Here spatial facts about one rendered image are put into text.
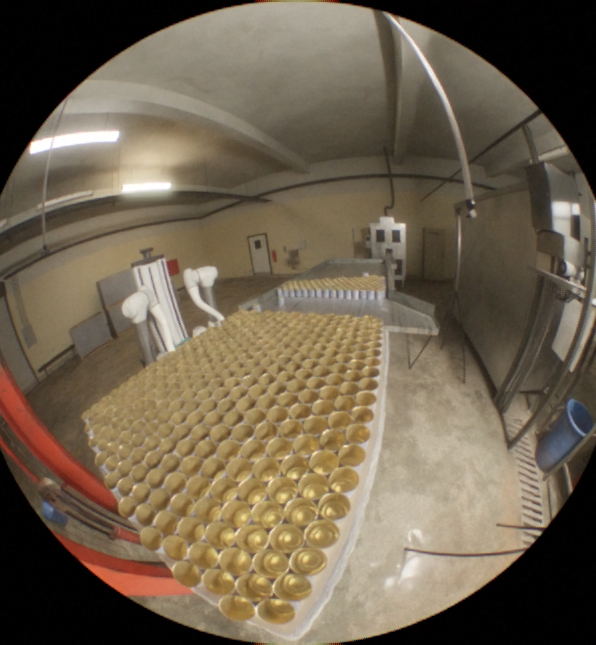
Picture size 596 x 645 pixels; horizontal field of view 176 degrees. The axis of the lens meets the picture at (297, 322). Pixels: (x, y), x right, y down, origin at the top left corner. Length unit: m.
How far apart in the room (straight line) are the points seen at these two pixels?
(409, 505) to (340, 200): 8.06
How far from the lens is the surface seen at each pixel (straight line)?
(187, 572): 0.60
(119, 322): 7.65
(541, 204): 1.94
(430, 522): 1.82
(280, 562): 0.53
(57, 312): 9.12
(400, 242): 6.18
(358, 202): 7.75
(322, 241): 7.95
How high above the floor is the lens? 1.65
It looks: 25 degrees down
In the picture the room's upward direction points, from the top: 7 degrees counter-clockwise
